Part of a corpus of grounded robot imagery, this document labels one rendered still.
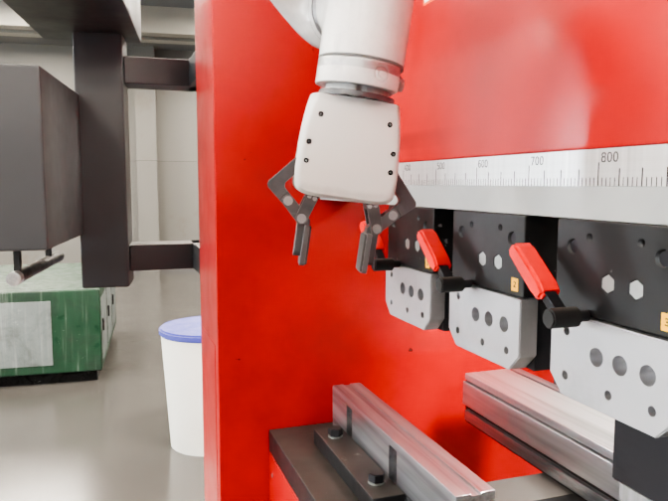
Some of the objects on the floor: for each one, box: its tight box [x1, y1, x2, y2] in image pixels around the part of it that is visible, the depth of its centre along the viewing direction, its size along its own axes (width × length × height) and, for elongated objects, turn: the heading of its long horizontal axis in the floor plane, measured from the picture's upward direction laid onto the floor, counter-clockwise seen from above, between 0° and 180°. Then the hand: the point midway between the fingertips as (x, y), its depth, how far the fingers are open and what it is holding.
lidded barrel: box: [159, 316, 204, 456], centre depth 350 cm, size 52×52×63 cm
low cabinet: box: [0, 262, 116, 387], centre depth 515 cm, size 165×154×65 cm
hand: (333, 250), depth 66 cm, fingers open, 5 cm apart
